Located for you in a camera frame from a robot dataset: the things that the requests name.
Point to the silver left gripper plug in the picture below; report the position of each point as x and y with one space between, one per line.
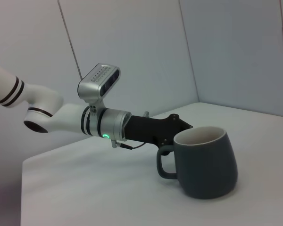
146 114

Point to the grey ceramic cup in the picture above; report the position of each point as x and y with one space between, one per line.
205 169

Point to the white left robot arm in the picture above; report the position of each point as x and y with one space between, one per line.
66 117

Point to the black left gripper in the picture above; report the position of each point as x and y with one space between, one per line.
148 130

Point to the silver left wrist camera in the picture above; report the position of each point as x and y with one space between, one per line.
94 83

